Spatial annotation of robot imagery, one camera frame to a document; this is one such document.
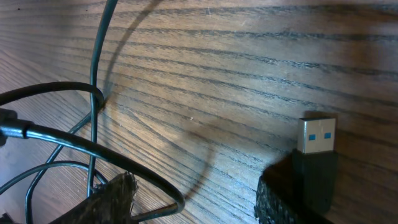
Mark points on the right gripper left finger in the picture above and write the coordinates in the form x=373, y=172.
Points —
x=110, y=204

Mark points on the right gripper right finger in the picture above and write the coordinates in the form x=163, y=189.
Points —
x=296, y=189

